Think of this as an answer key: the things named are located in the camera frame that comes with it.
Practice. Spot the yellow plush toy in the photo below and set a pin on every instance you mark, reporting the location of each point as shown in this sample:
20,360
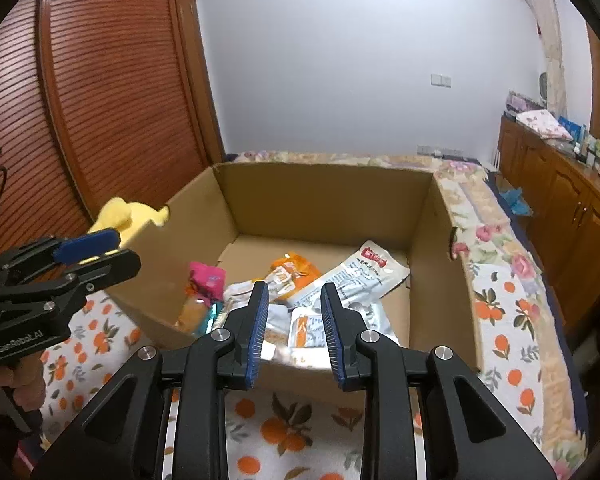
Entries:
127,218

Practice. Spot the person's left hand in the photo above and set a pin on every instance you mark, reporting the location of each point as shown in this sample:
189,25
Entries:
27,381

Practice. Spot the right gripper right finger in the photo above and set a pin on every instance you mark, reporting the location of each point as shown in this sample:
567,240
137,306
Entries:
467,433

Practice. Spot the brown louvered wardrobe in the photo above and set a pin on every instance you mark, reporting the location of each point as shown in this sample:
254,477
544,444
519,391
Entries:
99,99

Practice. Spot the white wall switch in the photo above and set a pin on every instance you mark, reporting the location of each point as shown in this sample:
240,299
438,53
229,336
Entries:
438,80

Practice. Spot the orange white chicken feet pack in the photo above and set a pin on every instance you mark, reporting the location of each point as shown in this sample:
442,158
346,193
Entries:
288,275

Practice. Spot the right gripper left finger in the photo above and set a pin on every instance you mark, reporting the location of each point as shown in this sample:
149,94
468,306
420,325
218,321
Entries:
121,432

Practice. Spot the floral folded cloth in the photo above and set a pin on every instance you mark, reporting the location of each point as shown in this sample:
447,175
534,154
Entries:
544,124

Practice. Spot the pink sausage bun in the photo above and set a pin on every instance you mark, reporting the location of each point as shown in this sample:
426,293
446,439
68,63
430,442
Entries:
204,299

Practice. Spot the wooden sideboard cabinet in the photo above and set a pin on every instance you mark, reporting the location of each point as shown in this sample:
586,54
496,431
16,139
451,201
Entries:
565,227

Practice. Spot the silver white snack pouch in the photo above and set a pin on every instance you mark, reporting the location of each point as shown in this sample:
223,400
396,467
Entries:
294,332

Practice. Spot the brown cardboard box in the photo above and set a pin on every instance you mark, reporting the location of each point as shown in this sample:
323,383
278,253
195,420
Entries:
242,217

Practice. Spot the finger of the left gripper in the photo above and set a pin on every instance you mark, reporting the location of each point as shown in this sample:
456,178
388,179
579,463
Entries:
95,272
87,247

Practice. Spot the red white foil snack pack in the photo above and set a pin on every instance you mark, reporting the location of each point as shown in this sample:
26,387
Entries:
365,276

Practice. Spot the beige floral curtain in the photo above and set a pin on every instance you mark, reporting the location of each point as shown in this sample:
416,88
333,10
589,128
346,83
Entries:
546,15

